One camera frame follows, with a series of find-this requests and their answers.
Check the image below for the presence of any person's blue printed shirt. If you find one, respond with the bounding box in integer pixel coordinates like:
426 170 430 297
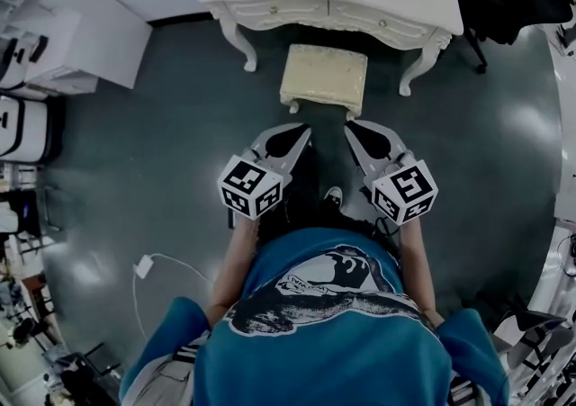
119 227 512 406

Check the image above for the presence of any white partition cabinet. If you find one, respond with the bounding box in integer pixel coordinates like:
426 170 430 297
0 0 153 95

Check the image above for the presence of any grey folding chair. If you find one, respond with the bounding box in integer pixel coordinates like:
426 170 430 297
490 304 569 396

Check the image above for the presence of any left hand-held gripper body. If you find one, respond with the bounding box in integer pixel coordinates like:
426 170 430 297
217 142 294 221

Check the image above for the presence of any person's left forearm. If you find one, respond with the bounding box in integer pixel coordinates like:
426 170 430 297
205 214 263 322

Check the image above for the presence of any white box with black trim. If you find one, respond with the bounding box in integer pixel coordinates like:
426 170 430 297
0 95 62 166

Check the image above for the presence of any person's right forearm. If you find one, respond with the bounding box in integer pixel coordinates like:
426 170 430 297
395 213 445 329

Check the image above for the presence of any white power adapter with cable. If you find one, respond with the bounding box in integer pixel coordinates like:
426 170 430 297
131 252 213 345

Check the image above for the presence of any cream cushioned stool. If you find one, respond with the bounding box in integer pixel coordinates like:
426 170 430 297
278 43 368 122

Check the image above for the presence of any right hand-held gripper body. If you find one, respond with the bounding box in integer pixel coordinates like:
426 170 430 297
370 148 440 227

